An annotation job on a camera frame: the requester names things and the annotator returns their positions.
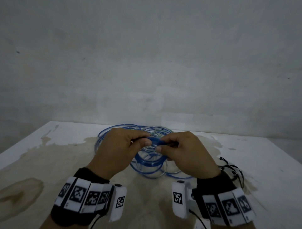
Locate person's right hand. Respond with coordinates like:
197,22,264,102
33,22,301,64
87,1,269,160
156,131,221,181

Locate black cable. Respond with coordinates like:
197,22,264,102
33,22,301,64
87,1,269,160
218,157,245,189
89,211,105,229
189,209,208,229

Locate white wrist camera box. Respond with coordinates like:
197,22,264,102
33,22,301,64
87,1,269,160
171,180,193,219
108,184,127,223

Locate person's left hand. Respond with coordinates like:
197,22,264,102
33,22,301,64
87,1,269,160
87,128,151,181

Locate person's left forearm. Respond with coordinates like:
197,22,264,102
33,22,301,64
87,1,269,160
38,214,62,229

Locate blue wire coil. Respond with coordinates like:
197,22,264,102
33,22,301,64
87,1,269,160
94,123,197,180

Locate black wristband with marker tiles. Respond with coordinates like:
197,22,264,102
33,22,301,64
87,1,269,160
192,170,257,226
50,168,116,225

